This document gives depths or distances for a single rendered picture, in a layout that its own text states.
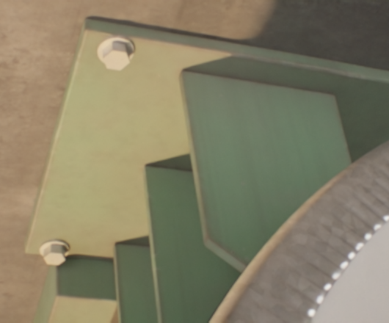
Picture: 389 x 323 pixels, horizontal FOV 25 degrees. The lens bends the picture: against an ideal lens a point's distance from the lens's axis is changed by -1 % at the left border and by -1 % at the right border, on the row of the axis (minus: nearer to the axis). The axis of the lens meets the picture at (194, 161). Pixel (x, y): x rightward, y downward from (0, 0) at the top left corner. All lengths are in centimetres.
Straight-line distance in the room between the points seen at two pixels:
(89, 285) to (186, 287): 23
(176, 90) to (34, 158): 19
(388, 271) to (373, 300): 3
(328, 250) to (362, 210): 5
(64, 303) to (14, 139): 23
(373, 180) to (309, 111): 35
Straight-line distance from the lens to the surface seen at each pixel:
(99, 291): 112
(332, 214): 55
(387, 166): 61
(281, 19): 92
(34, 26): 90
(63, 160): 100
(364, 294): 52
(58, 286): 111
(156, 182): 99
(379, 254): 55
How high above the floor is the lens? 70
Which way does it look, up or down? 42 degrees down
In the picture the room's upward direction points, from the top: 171 degrees clockwise
